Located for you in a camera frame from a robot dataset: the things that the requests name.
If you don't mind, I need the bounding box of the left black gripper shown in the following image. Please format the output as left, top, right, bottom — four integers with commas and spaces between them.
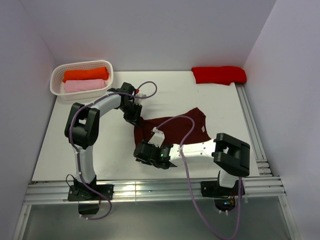
119, 101, 142, 127

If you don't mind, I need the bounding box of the dark red t-shirt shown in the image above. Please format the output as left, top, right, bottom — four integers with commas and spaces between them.
133, 107, 211, 145

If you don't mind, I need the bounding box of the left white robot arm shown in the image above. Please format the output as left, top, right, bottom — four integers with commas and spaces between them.
64, 82, 147, 201

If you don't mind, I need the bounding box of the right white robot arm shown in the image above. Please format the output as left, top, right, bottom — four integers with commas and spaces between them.
133, 130, 250, 195

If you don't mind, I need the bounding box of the orange rolled t-shirt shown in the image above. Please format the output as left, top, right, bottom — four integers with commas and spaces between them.
62, 67, 109, 83

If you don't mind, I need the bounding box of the pink rolled t-shirt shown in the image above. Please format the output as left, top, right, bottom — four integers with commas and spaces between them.
63, 79, 107, 93

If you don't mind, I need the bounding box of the white plastic basket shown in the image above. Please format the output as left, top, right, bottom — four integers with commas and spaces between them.
49, 60, 114, 100

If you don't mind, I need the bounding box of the bright red folded t-shirt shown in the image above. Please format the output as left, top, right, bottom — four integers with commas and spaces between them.
191, 66, 247, 86

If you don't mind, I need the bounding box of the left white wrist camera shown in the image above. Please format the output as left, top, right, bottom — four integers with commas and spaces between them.
134, 93, 147, 105

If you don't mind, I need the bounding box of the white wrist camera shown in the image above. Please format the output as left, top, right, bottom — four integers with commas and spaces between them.
148, 127, 165, 148
134, 93, 147, 105

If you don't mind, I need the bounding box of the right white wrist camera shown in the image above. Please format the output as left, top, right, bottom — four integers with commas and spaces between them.
148, 127, 165, 148

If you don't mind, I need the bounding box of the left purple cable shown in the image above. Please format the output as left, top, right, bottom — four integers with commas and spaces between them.
63, 81, 158, 221

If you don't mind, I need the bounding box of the purple cable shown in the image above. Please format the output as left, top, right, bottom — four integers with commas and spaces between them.
152, 116, 245, 240
63, 81, 158, 221

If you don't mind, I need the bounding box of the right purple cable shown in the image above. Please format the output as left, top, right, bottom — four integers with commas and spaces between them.
152, 116, 245, 240

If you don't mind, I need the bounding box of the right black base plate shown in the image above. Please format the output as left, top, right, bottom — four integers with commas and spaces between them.
200, 180, 246, 198

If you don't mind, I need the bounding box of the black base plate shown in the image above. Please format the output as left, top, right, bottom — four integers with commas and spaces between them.
67, 184, 114, 202
200, 180, 246, 198

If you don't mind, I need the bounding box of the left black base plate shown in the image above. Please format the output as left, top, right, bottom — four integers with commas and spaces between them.
67, 184, 114, 202

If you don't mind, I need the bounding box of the aluminium front rail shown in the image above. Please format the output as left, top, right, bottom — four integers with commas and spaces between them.
23, 176, 286, 205

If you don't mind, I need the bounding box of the aluminium side rail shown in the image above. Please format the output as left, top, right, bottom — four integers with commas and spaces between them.
235, 83, 273, 177

